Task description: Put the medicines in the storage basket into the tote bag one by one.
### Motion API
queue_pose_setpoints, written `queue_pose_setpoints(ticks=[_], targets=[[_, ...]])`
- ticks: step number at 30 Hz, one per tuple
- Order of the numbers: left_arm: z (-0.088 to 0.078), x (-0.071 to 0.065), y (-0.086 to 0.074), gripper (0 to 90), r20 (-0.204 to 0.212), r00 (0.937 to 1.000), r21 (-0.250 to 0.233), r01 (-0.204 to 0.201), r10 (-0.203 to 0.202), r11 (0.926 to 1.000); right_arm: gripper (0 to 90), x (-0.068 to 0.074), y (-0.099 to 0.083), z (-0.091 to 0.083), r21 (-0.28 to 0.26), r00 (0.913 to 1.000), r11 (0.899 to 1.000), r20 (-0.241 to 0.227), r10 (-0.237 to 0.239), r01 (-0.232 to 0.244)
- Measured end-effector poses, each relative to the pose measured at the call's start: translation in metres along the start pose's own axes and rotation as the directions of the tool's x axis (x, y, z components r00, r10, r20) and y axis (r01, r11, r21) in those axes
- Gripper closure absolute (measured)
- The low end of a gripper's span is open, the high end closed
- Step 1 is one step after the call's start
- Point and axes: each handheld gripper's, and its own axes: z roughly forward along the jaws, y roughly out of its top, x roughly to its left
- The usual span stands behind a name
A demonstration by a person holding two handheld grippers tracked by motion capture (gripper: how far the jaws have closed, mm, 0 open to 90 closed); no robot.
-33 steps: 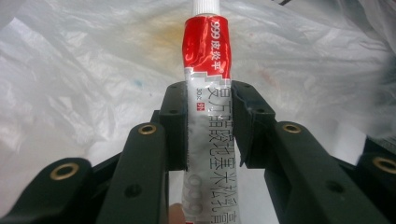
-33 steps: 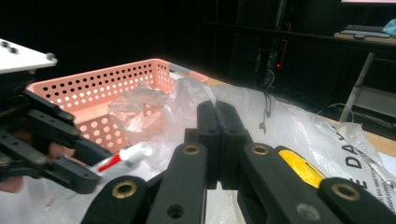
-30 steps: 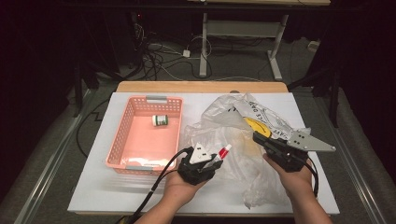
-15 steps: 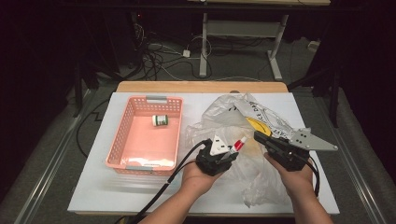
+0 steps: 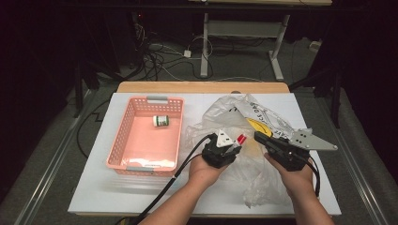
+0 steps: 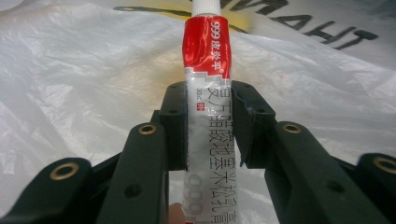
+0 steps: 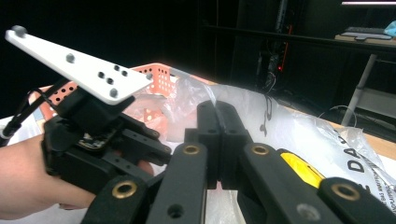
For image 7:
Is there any pink plastic basket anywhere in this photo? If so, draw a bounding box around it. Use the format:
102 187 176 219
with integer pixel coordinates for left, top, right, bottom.
27 63 216 133

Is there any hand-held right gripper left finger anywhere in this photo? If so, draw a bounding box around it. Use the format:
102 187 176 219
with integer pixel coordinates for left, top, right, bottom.
185 100 222 189

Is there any grey keyboard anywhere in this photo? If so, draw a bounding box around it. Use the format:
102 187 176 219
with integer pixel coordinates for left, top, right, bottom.
340 26 394 41

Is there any clear plastic bag yellow smiley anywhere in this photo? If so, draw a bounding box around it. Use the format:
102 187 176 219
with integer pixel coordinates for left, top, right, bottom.
122 75 396 224

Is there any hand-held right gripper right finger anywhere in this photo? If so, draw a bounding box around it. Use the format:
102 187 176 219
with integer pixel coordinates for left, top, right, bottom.
216 100 254 190

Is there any left hand-held gripper black cable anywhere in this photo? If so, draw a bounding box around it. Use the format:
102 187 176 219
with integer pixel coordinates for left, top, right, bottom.
0 78 71 147

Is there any white metal desk frame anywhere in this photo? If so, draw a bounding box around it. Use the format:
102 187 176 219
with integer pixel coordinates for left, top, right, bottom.
333 33 396 127

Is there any white board sheet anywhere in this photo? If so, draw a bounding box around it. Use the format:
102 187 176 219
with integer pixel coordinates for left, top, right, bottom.
0 115 45 148

